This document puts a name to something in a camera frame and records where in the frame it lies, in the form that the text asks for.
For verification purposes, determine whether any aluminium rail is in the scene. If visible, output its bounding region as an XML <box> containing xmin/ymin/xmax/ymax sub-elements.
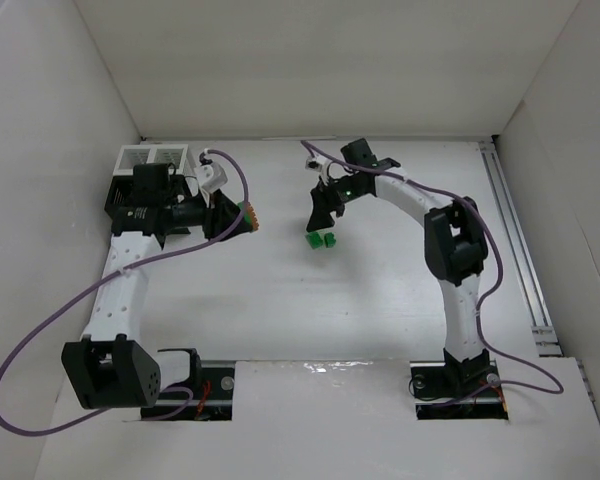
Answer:
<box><xmin>478</xmin><ymin>138</ymin><xmax>564</xmax><ymax>357</ymax></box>

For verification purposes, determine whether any black slotted container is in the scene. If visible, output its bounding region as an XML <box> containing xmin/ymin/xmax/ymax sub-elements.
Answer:
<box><xmin>104</xmin><ymin>175</ymin><xmax>191</xmax><ymax>241</ymax></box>

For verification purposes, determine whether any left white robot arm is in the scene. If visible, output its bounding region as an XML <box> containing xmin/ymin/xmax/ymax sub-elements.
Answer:
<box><xmin>61</xmin><ymin>160</ymin><xmax>253</xmax><ymax>410</ymax></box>

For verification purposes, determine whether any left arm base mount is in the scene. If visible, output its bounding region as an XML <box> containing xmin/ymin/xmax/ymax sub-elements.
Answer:
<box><xmin>140</xmin><ymin>361</ymin><xmax>236</xmax><ymax>422</ymax></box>

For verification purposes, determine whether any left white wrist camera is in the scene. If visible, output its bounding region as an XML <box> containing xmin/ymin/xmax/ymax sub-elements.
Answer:
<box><xmin>193</xmin><ymin>162</ymin><xmax>228</xmax><ymax>206</ymax></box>

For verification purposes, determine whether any green two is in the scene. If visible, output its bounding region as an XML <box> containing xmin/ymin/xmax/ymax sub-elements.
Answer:
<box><xmin>305</xmin><ymin>232</ymin><xmax>324</xmax><ymax>250</ymax></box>

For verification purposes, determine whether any green and orange lego stack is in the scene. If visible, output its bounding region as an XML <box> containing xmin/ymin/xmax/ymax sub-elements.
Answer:
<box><xmin>238</xmin><ymin>201</ymin><xmax>259</xmax><ymax>232</ymax></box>

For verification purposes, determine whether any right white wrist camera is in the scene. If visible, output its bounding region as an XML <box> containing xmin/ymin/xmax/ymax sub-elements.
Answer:
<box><xmin>305</xmin><ymin>155</ymin><xmax>332</xmax><ymax>184</ymax></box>

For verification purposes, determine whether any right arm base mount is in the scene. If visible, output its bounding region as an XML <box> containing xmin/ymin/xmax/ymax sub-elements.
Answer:
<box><xmin>408</xmin><ymin>361</ymin><xmax>509</xmax><ymax>421</ymax></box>

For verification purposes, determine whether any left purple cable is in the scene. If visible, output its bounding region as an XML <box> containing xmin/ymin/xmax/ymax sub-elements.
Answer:
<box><xmin>0</xmin><ymin>148</ymin><xmax>254</xmax><ymax>435</ymax></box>

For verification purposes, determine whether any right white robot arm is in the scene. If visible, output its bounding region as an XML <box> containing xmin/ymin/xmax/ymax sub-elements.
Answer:
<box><xmin>301</xmin><ymin>139</ymin><xmax>494</xmax><ymax>402</ymax></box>

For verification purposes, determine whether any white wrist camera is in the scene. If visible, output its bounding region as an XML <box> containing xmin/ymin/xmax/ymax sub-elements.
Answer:
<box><xmin>305</xmin><ymin>155</ymin><xmax>332</xmax><ymax>184</ymax></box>
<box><xmin>193</xmin><ymin>162</ymin><xmax>228</xmax><ymax>206</ymax></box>

